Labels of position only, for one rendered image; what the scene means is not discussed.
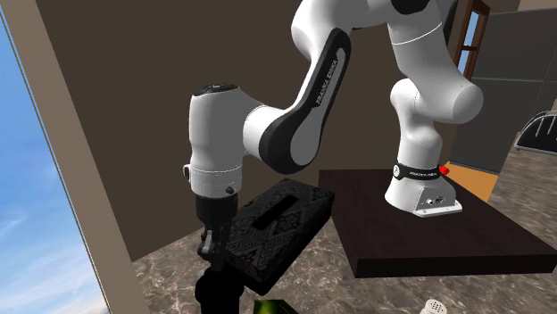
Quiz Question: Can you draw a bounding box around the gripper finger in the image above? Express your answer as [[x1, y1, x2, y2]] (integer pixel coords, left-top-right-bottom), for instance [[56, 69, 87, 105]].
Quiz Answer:
[[197, 228, 215, 262], [212, 235, 229, 273]]

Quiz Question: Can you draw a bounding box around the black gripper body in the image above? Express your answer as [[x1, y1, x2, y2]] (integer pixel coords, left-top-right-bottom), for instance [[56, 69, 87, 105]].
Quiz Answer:
[[194, 194, 239, 238]]

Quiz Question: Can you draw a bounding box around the black round vessel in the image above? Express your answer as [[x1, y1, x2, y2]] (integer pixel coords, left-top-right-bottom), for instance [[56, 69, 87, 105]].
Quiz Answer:
[[194, 266, 245, 314]]

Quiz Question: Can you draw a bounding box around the black patterned tissue box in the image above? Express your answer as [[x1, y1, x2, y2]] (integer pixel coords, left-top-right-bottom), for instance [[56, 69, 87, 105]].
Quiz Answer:
[[223, 178, 337, 297]]

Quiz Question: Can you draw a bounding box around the green object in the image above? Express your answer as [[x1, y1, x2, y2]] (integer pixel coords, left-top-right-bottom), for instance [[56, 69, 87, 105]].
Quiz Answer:
[[253, 298, 302, 314]]

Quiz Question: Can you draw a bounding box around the large window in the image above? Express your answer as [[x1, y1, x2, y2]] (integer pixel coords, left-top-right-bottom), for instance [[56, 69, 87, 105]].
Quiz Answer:
[[0, 0, 111, 314]]

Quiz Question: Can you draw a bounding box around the dark robot stand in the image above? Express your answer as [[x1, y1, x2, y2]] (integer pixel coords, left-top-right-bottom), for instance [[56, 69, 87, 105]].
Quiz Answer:
[[318, 168, 557, 279]]

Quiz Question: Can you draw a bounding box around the white shaker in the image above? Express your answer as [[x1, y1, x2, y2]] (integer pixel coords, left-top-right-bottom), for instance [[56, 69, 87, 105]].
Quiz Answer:
[[418, 297, 449, 314]]

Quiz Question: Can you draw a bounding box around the brown wooden framed window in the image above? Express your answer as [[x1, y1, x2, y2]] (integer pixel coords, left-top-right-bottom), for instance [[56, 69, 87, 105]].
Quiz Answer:
[[453, 0, 492, 82]]

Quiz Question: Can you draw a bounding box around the grey cabinet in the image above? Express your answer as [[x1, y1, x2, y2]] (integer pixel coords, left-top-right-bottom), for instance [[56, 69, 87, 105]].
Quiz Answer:
[[447, 8, 557, 175]]

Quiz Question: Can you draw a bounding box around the grey dish rack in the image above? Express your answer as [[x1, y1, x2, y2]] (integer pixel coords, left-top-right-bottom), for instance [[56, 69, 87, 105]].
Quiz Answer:
[[512, 110, 557, 156]]

